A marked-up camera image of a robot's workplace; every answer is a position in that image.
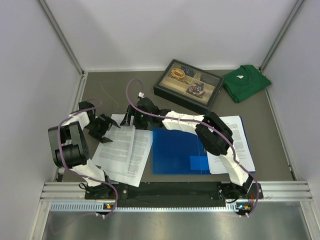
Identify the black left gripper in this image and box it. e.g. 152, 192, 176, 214
84, 113, 119, 143

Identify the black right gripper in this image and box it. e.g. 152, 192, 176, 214
121, 105, 153, 131

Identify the white printed paper stack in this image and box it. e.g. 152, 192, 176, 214
92, 123, 153, 187

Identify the blue plastic folder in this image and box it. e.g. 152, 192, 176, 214
152, 128, 211, 175

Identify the white paper sheet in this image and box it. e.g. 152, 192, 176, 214
207, 116, 256, 175

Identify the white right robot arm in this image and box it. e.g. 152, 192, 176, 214
120, 97, 260, 199

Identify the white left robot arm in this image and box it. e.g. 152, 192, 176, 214
48, 101, 120, 200

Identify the black compartment display box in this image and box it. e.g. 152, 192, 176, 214
153, 59, 225, 114

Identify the green folded t-shirt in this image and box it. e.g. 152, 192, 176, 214
223, 65, 272, 103

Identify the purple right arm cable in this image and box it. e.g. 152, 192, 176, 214
126, 79, 260, 218

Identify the grey slotted cable duct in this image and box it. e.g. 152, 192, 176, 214
50, 201, 250, 213

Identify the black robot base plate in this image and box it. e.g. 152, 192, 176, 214
84, 180, 263, 204

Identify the aluminium frame rail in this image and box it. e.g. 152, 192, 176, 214
40, 181, 313, 202

